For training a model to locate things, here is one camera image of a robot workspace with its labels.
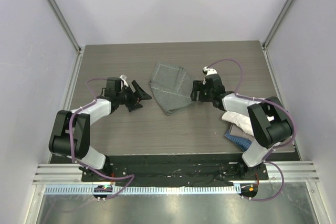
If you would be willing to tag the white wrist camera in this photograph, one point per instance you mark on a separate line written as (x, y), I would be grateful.
(209, 71)
(124, 81)

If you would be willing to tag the beige folded cloth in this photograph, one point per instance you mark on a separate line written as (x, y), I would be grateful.
(234, 130)

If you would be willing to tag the left aluminium frame post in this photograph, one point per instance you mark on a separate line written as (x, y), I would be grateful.
(63, 23)

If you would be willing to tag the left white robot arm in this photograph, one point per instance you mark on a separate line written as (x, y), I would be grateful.
(70, 136)

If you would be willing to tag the right aluminium frame post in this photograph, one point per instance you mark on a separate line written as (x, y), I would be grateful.
(277, 23)

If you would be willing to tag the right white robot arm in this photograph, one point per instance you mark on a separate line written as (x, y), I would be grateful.
(271, 124)

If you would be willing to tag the white folded cloth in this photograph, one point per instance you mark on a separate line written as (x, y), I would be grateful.
(241, 121)

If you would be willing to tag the grey napkin white stitching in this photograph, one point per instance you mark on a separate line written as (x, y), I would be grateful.
(171, 86)

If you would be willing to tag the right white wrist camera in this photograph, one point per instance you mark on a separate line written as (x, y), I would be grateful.
(209, 71)

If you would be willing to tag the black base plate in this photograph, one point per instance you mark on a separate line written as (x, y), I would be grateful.
(182, 170)

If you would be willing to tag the slotted cable duct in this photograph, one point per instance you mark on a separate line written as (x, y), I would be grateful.
(95, 189)

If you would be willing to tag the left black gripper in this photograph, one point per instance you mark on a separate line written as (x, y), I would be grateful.
(133, 104)

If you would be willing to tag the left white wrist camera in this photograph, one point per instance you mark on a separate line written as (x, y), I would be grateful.
(124, 81)

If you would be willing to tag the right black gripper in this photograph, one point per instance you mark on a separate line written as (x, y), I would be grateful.
(202, 85)

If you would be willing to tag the aluminium frame post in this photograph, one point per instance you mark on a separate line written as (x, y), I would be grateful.
(277, 23)
(63, 23)

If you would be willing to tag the blue checkered cloth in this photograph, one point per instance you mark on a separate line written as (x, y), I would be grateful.
(240, 142)

